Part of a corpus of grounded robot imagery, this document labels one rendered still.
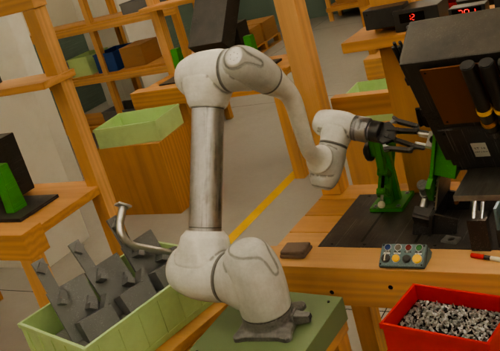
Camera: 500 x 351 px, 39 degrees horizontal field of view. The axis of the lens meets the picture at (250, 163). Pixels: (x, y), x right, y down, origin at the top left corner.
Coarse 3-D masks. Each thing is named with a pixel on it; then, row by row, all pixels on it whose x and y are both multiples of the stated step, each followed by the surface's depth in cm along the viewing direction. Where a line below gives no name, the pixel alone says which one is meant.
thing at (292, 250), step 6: (288, 246) 252; (294, 246) 250; (300, 246) 249; (306, 246) 248; (282, 252) 249; (288, 252) 248; (294, 252) 247; (300, 252) 246; (306, 252) 248; (288, 258) 249; (294, 258) 248; (300, 258) 247
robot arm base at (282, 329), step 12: (288, 312) 202; (300, 312) 203; (252, 324) 201; (264, 324) 200; (276, 324) 200; (288, 324) 202; (240, 336) 203; (252, 336) 202; (264, 336) 200; (276, 336) 199; (288, 336) 198
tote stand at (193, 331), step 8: (216, 304) 255; (224, 304) 254; (208, 312) 251; (216, 312) 250; (200, 320) 248; (208, 320) 247; (184, 328) 246; (192, 328) 244; (200, 328) 244; (176, 336) 242; (184, 336) 241; (192, 336) 241; (200, 336) 244; (168, 344) 239; (176, 344) 237; (184, 344) 239; (192, 344) 242
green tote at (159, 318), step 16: (48, 304) 253; (144, 304) 233; (160, 304) 239; (176, 304) 244; (192, 304) 249; (208, 304) 255; (32, 320) 248; (48, 320) 253; (128, 320) 229; (144, 320) 234; (160, 320) 239; (176, 320) 244; (192, 320) 249; (32, 336) 242; (48, 336) 231; (112, 336) 225; (128, 336) 229; (144, 336) 234; (160, 336) 239
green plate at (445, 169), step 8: (432, 144) 224; (432, 152) 225; (440, 152) 225; (432, 160) 226; (440, 160) 226; (448, 160) 225; (432, 168) 228; (440, 168) 228; (448, 168) 226; (456, 168) 225; (432, 176) 229; (448, 176) 227; (456, 176) 228
